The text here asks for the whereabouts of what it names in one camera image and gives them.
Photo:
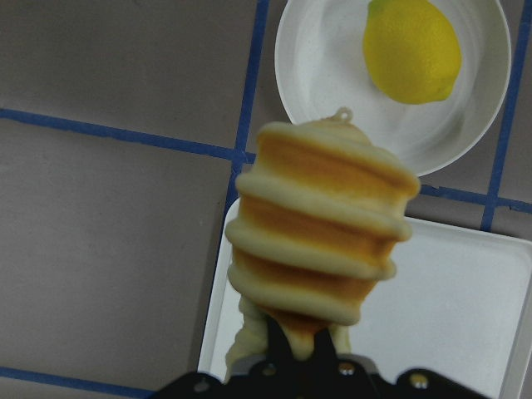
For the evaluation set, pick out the white plate under lemon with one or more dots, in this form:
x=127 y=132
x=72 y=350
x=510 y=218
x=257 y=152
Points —
x=319 y=68

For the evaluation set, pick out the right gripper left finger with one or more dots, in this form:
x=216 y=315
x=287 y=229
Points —
x=278 y=351

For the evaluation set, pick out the yellow lemon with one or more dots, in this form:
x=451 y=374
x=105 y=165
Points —
x=411 y=51

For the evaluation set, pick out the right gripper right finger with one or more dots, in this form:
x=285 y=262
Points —
x=324 y=357

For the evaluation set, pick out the white rectangular tray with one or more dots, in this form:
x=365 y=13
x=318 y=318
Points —
x=460 y=305

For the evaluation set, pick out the yellow spiral bread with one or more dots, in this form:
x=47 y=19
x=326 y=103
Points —
x=320 y=212

